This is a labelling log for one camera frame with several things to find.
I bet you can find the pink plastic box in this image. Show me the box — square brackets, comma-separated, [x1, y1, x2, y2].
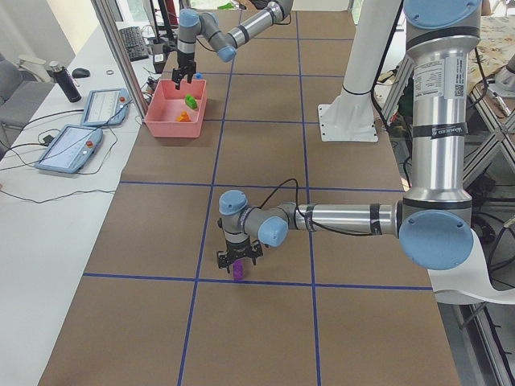
[144, 79, 208, 138]

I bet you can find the teach pendant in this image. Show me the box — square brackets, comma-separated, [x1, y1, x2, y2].
[80, 88, 131, 127]
[35, 125, 104, 174]

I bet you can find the black keyboard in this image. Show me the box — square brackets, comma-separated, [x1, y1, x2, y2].
[118, 27, 149, 62]

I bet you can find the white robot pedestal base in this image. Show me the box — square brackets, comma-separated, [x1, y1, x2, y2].
[318, 0, 402, 142]

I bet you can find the black computer mouse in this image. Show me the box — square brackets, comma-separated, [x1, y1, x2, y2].
[72, 68, 90, 79]

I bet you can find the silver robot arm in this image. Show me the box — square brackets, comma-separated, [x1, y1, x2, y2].
[171, 1, 293, 89]
[217, 1, 481, 270]

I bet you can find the green two-stud block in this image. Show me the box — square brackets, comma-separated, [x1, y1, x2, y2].
[184, 94, 198, 110]

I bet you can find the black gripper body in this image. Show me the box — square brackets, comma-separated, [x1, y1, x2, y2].
[177, 51, 195, 79]
[225, 238, 252, 264]

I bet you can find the aluminium frame post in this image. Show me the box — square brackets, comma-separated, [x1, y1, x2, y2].
[91, 0, 148, 119]

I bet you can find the upper teach pendant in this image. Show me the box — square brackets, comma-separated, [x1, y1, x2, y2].
[80, 88, 131, 127]

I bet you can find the white chair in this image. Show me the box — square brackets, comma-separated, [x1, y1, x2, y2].
[427, 231, 514, 305]

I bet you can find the orange sloped block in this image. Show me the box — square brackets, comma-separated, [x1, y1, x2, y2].
[176, 111, 191, 122]

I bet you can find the purple block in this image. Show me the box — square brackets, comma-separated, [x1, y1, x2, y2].
[233, 260, 244, 281]

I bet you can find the black water bottle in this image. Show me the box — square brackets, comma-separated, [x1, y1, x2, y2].
[49, 60, 81, 103]

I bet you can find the lower teach pendant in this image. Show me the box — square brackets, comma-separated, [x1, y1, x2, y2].
[35, 125, 104, 174]

